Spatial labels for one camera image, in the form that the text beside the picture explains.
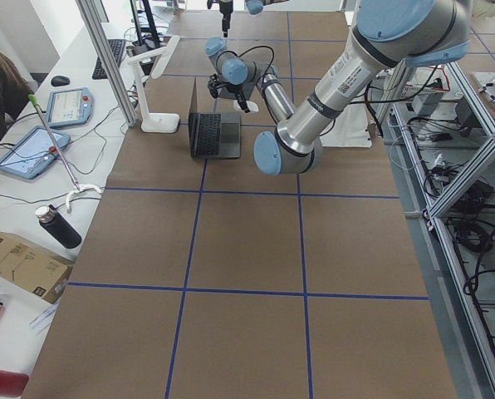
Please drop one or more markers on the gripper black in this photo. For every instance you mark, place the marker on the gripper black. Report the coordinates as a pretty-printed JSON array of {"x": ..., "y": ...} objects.
[
  {"x": 236, "y": 91},
  {"x": 224, "y": 9}
]

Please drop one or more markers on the black mouse pad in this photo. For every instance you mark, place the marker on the black mouse pad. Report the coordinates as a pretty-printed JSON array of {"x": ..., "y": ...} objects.
[{"x": 247, "y": 91}]

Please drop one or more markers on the grey laptop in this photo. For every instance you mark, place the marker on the grey laptop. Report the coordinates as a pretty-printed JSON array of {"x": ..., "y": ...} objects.
[{"x": 213, "y": 135}]

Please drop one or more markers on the white computer mouse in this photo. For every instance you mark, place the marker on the white computer mouse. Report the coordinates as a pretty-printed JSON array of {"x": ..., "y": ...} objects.
[{"x": 251, "y": 107}]

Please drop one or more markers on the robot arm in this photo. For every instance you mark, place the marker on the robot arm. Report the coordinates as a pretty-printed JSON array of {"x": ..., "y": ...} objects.
[
  {"x": 384, "y": 34},
  {"x": 254, "y": 7}
]

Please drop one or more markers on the white desk lamp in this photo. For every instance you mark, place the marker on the white desk lamp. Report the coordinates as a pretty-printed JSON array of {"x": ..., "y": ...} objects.
[{"x": 154, "y": 122}]

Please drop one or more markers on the black computer mouse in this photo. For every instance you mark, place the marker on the black computer mouse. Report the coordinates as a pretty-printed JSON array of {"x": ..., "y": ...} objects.
[{"x": 59, "y": 80}]

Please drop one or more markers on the far blue teach pendant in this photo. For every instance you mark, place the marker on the far blue teach pendant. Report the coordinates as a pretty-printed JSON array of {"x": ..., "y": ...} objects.
[{"x": 69, "y": 108}]

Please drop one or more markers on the blue teach pendant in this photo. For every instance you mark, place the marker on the blue teach pendant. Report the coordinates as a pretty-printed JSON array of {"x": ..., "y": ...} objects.
[
  {"x": 69, "y": 108},
  {"x": 31, "y": 156}
]

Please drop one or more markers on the grabber stick green tip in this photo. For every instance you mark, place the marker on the grabber stick green tip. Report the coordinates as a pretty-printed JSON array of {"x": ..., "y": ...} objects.
[{"x": 78, "y": 188}]

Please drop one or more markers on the near blue teach pendant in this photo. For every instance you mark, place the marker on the near blue teach pendant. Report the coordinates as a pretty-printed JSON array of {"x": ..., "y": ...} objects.
[{"x": 31, "y": 156}]

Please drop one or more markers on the black water bottle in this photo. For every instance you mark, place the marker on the black water bottle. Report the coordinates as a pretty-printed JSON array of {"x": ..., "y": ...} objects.
[{"x": 58, "y": 227}]

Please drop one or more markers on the cardboard box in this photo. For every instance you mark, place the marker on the cardboard box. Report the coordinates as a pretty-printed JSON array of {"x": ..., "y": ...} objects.
[{"x": 33, "y": 268}]

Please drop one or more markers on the red object at edge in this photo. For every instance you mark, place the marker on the red object at edge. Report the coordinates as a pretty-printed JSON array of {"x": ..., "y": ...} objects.
[{"x": 12, "y": 384}]

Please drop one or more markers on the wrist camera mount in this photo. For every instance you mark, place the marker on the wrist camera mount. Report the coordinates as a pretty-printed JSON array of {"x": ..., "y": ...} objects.
[{"x": 215, "y": 85}]

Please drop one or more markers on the white camera pole mount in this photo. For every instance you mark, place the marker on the white camera pole mount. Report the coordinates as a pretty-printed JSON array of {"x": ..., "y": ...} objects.
[{"x": 346, "y": 124}]

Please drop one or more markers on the aluminium frame post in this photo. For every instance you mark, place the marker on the aluminium frame post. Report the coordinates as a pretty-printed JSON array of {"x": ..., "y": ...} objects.
[{"x": 91, "y": 19}]

